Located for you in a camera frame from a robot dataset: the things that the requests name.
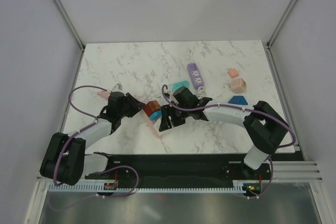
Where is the teal power strip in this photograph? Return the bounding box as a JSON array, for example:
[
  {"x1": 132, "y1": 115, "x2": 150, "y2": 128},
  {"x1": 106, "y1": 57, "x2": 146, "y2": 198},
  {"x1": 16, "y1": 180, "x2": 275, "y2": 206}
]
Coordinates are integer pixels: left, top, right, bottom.
[{"x1": 167, "y1": 80, "x2": 190, "y2": 92}]

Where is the aluminium frame post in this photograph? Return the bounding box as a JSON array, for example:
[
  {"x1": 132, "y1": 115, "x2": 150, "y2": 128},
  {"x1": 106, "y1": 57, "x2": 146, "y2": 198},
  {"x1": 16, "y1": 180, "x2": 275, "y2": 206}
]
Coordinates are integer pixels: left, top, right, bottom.
[
  {"x1": 263, "y1": 0, "x2": 299, "y2": 50},
  {"x1": 52, "y1": 0, "x2": 85, "y2": 52}
]

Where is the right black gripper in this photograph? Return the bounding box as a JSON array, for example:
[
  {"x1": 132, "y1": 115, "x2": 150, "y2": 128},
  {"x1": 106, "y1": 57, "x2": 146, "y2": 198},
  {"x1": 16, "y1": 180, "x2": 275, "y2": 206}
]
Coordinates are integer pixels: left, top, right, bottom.
[{"x1": 160, "y1": 102, "x2": 191, "y2": 131}]

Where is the right aluminium frame post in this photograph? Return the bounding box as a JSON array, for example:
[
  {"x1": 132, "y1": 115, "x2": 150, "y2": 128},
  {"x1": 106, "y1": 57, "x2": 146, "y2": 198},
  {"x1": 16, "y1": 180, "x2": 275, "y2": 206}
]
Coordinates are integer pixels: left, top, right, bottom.
[{"x1": 263, "y1": 0, "x2": 299, "y2": 50}]

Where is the white cable duct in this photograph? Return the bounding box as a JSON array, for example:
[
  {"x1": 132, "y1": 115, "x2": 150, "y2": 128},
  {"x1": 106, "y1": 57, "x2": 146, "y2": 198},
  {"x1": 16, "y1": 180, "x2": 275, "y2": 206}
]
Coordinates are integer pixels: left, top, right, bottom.
[{"x1": 47, "y1": 182, "x2": 255, "y2": 194}]

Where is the purple power strip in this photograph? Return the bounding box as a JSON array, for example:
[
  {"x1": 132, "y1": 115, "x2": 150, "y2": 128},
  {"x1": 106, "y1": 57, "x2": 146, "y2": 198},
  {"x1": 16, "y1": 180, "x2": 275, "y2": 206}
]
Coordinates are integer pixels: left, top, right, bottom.
[{"x1": 187, "y1": 63, "x2": 204, "y2": 90}]

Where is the light blue plug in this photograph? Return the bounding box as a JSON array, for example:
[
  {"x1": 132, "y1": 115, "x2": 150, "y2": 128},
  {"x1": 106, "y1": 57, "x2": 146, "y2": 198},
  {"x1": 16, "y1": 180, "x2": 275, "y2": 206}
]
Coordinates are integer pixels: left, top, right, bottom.
[{"x1": 149, "y1": 110, "x2": 162, "y2": 121}]

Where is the blue cube plug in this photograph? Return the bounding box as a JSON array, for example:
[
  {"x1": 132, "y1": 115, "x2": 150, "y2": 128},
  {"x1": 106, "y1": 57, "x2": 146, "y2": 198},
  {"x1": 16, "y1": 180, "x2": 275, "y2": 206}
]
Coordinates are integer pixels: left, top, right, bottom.
[{"x1": 228, "y1": 95, "x2": 248, "y2": 105}]

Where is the white cord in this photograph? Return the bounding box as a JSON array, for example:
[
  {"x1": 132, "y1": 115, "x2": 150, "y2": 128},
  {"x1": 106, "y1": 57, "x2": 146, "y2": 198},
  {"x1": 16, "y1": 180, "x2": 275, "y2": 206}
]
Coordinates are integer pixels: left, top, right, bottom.
[{"x1": 196, "y1": 86, "x2": 208, "y2": 99}]

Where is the aluminium rail bar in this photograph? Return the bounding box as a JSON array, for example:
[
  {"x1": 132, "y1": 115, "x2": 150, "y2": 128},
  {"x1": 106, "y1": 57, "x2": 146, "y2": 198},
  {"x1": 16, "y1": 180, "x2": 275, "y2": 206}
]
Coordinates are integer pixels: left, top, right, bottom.
[{"x1": 272, "y1": 161, "x2": 322, "y2": 183}]

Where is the left aluminium frame post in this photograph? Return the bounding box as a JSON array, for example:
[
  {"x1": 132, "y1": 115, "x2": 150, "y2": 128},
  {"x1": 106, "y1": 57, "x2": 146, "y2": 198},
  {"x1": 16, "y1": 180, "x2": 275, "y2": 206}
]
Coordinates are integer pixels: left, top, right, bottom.
[{"x1": 52, "y1": 0, "x2": 85, "y2": 52}]

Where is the peach cube plug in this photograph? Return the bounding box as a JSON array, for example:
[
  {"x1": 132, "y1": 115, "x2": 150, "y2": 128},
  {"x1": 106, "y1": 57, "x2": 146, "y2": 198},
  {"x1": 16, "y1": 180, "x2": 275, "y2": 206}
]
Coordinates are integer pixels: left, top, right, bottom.
[{"x1": 230, "y1": 78, "x2": 247, "y2": 94}]

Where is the brown cube plug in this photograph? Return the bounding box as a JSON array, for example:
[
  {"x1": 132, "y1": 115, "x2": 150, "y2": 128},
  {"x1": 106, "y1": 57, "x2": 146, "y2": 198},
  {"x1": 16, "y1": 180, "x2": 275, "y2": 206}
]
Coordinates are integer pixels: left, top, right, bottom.
[{"x1": 143, "y1": 100, "x2": 161, "y2": 117}]

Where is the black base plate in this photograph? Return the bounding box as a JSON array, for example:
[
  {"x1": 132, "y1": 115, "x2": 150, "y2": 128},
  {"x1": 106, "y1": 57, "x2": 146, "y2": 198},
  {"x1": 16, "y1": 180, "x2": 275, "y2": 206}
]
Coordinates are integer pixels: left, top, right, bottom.
[{"x1": 85, "y1": 154, "x2": 271, "y2": 188}]

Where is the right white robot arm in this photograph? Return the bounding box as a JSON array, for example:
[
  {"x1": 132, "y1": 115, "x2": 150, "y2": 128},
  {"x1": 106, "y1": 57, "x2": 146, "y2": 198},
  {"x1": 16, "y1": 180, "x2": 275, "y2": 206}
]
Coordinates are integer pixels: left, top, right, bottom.
[{"x1": 158, "y1": 85, "x2": 289, "y2": 179}]

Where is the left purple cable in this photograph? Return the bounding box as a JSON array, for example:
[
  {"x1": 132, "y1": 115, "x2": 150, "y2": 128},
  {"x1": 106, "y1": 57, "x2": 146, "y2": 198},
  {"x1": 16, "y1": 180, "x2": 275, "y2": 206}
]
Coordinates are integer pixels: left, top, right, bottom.
[{"x1": 52, "y1": 85, "x2": 108, "y2": 187}]

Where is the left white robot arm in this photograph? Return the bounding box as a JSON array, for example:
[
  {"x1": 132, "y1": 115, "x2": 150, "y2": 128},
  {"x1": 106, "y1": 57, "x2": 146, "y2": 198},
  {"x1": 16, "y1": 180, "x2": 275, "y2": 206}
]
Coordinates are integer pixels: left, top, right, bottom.
[{"x1": 39, "y1": 91, "x2": 145, "y2": 186}]

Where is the pink plug adapter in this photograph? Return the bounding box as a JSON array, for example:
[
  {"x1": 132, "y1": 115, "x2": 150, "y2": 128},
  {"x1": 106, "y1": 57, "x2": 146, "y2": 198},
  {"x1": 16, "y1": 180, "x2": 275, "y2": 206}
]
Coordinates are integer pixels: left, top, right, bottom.
[{"x1": 227, "y1": 69, "x2": 239, "y2": 79}]

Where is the pink power strip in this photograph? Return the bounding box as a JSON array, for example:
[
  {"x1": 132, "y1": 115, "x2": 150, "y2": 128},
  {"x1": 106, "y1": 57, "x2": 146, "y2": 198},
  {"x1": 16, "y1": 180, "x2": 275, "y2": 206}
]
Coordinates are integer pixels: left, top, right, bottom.
[{"x1": 143, "y1": 111, "x2": 162, "y2": 139}]

